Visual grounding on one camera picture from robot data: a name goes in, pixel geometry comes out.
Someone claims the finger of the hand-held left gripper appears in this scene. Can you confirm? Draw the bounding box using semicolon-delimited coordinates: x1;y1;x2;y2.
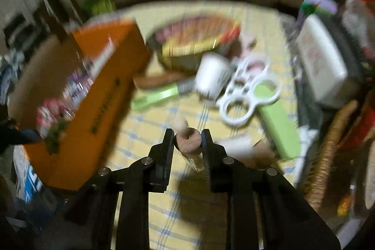
0;120;42;147

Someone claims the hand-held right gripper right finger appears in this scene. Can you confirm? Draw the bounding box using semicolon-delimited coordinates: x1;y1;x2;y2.
202;129;342;250

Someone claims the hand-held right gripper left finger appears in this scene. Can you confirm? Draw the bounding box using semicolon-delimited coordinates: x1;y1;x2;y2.
63;128;176;250

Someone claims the glass bottle with cork stopper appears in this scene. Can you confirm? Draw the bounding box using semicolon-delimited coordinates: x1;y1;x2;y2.
173;116;204;173

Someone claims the orange cardboard box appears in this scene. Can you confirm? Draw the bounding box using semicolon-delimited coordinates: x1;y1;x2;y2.
9;19;153;190

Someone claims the yellow checked desktop tablecloth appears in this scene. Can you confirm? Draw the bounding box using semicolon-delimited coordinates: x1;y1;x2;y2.
97;1;311;250

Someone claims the white paper cup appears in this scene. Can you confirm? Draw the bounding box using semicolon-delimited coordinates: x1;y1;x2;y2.
193;52;232;101
217;134;276;168

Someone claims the blue and white packet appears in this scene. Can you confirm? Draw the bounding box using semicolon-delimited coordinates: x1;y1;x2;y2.
15;150;59;233

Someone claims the green plastic tool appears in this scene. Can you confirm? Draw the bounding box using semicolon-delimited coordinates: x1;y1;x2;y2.
253;83;302;160

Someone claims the white ringed plastic opener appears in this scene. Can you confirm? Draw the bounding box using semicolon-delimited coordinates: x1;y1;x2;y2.
215;55;283;126

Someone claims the brown wicker basket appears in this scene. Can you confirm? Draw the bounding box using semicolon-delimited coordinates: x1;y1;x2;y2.
303;99;375;212

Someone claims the red and gold snack packet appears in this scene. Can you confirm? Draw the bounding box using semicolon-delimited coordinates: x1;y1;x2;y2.
146;14;242;75

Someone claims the white floral box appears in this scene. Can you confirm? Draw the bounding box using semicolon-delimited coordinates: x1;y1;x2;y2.
296;16;349;108

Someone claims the purple and green plastic object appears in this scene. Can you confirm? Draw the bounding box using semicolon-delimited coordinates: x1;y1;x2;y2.
299;0;339;19

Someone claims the red foil packet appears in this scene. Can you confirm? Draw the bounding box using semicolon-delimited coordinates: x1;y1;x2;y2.
343;0;375;60

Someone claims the brown wooden handle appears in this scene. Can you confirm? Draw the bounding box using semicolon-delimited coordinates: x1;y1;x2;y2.
133;73;188;89

